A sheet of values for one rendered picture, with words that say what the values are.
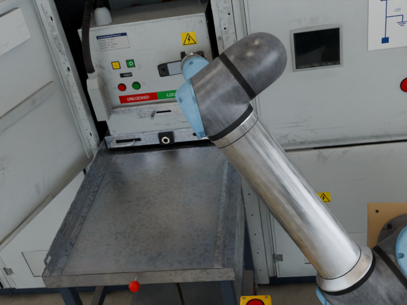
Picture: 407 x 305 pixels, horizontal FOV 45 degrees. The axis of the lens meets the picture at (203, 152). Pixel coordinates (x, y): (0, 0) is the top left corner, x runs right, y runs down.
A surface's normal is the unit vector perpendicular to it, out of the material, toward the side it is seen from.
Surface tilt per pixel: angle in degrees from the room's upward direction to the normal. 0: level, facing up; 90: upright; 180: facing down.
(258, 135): 62
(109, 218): 0
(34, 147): 90
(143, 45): 90
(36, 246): 90
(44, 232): 90
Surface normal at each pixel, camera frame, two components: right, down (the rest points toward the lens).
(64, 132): 0.90, 0.10
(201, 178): -0.17, -0.83
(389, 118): -0.09, 0.55
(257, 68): 0.41, 0.03
